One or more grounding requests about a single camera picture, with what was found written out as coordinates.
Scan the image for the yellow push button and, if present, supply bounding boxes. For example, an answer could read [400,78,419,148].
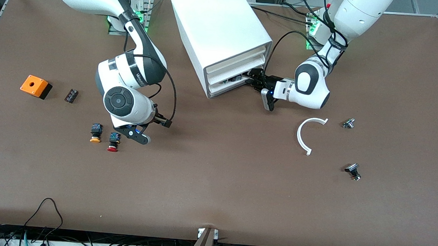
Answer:
[89,123,103,144]

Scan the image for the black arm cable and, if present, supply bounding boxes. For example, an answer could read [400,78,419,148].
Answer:
[263,0,352,83]
[119,21,181,129]

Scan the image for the black silver selector switch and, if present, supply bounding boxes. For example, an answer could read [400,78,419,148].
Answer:
[344,163,362,181]

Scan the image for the orange button enclosure box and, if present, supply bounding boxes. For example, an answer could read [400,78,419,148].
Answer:
[19,75,53,100]

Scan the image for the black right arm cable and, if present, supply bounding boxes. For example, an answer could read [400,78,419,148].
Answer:
[119,21,181,129]

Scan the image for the white curved plastic arc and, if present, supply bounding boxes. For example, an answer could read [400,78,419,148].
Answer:
[296,116,329,157]

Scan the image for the small white bracket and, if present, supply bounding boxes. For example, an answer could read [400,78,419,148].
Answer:
[197,228,219,240]

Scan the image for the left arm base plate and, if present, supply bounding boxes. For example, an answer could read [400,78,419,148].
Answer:
[305,9,330,51]

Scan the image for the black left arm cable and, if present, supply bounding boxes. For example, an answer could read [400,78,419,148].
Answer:
[263,0,352,83]

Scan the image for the red push button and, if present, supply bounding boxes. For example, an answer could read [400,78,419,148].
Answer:
[107,132,121,153]

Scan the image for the thin black looped cable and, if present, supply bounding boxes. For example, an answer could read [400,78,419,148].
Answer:
[23,197,65,239]

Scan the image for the black cable behind cabinet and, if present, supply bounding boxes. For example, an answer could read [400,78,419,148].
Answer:
[249,5,315,21]

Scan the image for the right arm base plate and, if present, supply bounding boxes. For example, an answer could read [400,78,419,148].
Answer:
[107,0,153,38]

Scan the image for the white drawer with handle cutout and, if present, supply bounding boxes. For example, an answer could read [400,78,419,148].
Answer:
[209,62,263,98]

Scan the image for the white drawer cabinet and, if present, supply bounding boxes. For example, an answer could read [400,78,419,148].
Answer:
[166,0,275,102]

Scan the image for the small black contact block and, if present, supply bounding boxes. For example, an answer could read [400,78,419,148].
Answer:
[64,89,79,104]

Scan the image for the white plain drawer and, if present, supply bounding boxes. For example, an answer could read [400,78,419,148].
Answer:
[207,52,265,87]
[207,44,265,78]

